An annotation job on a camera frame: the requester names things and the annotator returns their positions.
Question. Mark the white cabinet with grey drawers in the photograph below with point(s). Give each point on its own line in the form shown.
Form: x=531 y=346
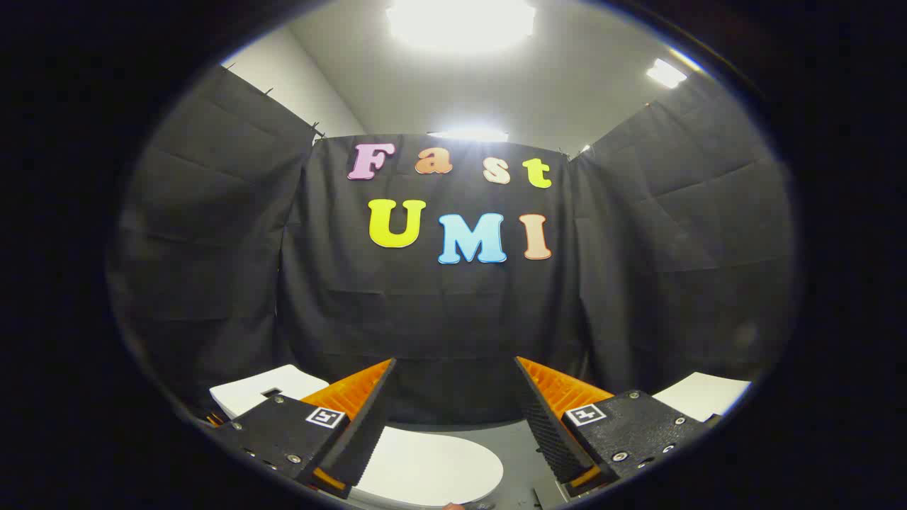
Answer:
x=705 y=397

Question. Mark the black backdrop cloth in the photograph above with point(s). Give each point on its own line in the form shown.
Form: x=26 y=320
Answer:
x=453 y=319

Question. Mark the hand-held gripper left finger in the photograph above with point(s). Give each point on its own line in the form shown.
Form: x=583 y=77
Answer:
x=361 y=432

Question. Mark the small rectangular ceiling light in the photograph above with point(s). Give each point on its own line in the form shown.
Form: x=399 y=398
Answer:
x=666 y=73

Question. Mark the white toilet tank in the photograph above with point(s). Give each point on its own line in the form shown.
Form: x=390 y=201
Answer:
x=248 y=393

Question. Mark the large round ceiling light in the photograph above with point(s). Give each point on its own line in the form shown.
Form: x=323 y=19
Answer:
x=460 y=21

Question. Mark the long ceiling light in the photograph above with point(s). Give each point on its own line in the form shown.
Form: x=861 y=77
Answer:
x=468 y=134

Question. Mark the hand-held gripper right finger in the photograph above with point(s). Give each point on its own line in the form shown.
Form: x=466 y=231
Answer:
x=549 y=432

